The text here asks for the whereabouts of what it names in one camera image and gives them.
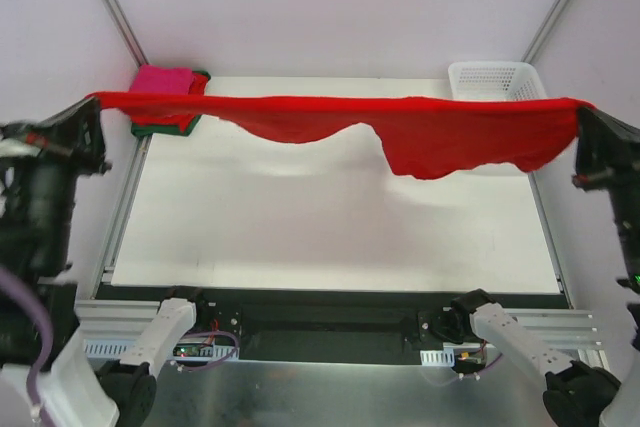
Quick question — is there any white plastic basket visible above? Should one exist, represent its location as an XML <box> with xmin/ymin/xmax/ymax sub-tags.
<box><xmin>448</xmin><ymin>61</ymin><xmax>547</xmax><ymax>102</ymax></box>

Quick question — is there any red t shirt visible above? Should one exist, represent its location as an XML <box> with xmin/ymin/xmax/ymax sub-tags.
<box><xmin>130</xmin><ymin>71</ymin><xmax>209</xmax><ymax>131</ymax></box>
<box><xmin>96</xmin><ymin>92</ymin><xmax>594</xmax><ymax>180</ymax></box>

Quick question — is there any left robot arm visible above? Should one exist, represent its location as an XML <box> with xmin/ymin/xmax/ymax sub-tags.
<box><xmin>1</xmin><ymin>97</ymin><xmax>212</xmax><ymax>426</ymax></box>

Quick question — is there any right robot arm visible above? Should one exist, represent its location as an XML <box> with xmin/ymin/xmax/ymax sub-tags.
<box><xmin>430</xmin><ymin>107</ymin><xmax>639</xmax><ymax>426</ymax></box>

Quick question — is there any folded green t shirt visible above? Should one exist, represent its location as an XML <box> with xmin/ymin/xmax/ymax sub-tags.
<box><xmin>130</xmin><ymin>67</ymin><xmax>212</xmax><ymax>138</ymax></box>

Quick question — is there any folded pink t shirt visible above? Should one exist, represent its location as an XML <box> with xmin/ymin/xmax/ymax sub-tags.
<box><xmin>129</xmin><ymin>65</ymin><xmax>194</xmax><ymax>94</ymax></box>

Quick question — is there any folded red t shirt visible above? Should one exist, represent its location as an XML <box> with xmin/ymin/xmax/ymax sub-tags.
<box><xmin>130</xmin><ymin>71</ymin><xmax>209</xmax><ymax>131</ymax></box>

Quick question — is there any left grey cable duct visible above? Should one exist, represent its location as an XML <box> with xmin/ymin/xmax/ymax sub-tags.
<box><xmin>84</xmin><ymin>339</ymin><xmax>240</xmax><ymax>362</ymax></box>

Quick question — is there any grey cable duct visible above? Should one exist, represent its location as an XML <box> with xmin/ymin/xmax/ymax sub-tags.
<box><xmin>420</xmin><ymin>349</ymin><xmax>455</xmax><ymax>368</ymax></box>
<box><xmin>84</xmin><ymin>339</ymin><xmax>240</xmax><ymax>362</ymax></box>

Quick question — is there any right grey cable duct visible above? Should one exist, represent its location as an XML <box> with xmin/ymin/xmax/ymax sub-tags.
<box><xmin>420</xmin><ymin>349</ymin><xmax>455</xmax><ymax>368</ymax></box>

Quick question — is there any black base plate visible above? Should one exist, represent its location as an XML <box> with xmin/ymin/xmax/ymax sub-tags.
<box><xmin>172</xmin><ymin>287</ymin><xmax>481</xmax><ymax>365</ymax></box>

